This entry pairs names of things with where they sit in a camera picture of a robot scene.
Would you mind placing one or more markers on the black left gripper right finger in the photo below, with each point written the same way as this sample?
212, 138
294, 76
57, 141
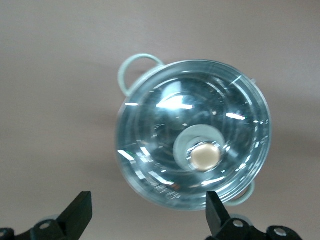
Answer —
217, 217

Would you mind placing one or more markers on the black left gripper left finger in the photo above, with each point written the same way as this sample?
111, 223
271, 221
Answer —
75, 215

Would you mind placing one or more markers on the glass lid with gold knob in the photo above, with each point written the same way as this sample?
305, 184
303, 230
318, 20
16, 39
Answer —
150, 125

